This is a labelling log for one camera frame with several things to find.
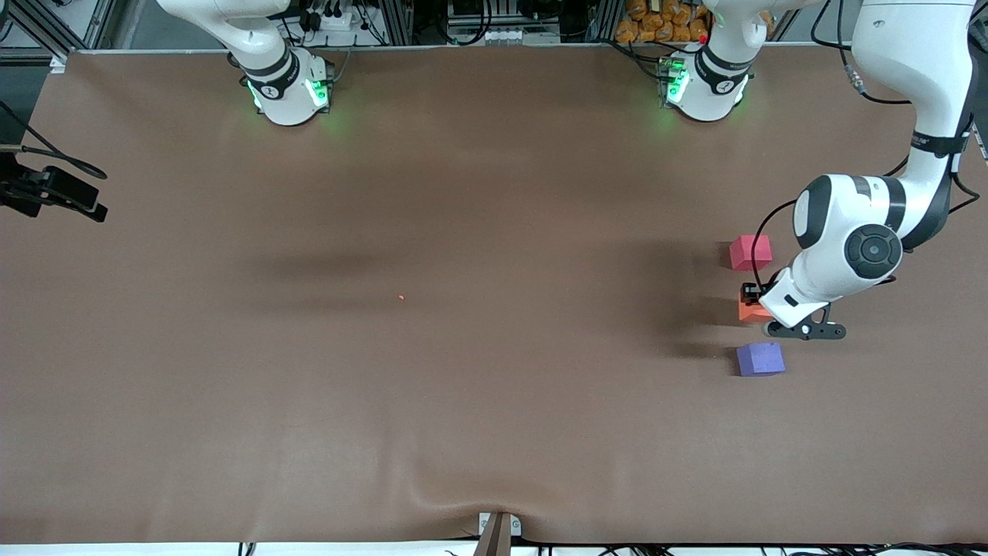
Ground red foam block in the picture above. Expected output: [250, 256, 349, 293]
[729, 235, 773, 272]

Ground purple foam block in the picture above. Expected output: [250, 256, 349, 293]
[736, 342, 787, 378]

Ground brown table mat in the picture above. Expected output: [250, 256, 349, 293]
[0, 45, 988, 545]

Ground pile of orange objects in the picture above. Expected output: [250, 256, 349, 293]
[614, 0, 711, 44]

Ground white power strip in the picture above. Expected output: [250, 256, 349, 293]
[299, 0, 371, 33]

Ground metal table edge clamp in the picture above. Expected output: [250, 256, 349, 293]
[472, 511, 523, 556]

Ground black right camera cable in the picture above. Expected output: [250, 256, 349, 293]
[0, 100, 109, 180]

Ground aluminium frame post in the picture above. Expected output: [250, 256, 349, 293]
[590, 0, 624, 43]
[380, 0, 414, 46]

